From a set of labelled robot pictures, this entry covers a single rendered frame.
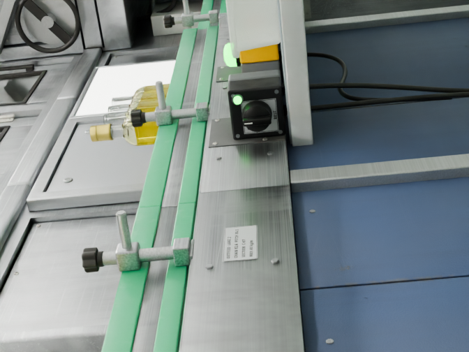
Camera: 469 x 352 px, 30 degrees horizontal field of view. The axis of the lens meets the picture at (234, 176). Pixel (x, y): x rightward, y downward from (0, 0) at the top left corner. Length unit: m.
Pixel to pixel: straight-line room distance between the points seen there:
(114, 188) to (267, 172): 0.73
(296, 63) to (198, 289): 0.43
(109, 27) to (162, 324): 2.08
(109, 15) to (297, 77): 1.72
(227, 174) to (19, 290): 0.59
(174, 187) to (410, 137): 0.36
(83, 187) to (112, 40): 1.11
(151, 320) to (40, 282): 0.73
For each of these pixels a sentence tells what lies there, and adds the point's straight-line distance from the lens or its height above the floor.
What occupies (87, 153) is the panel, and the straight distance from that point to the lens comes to 2.10.
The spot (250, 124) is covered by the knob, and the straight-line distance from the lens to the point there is 1.27.
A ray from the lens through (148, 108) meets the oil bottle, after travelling 1.86.
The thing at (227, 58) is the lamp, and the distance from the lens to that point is 1.59.
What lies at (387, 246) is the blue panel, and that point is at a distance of 1.05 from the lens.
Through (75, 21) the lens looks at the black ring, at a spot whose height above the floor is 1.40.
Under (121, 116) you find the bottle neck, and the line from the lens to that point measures 1.89.
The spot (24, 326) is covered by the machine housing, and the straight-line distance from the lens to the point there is 1.56.
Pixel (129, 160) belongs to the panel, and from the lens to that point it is 2.03.
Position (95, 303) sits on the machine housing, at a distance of 1.57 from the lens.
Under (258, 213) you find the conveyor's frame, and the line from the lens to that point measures 1.10.
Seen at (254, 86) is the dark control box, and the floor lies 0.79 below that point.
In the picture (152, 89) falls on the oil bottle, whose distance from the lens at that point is 1.99.
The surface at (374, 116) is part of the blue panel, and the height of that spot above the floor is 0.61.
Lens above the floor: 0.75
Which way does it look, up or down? 4 degrees up
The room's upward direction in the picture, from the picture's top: 95 degrees counter-clockwise
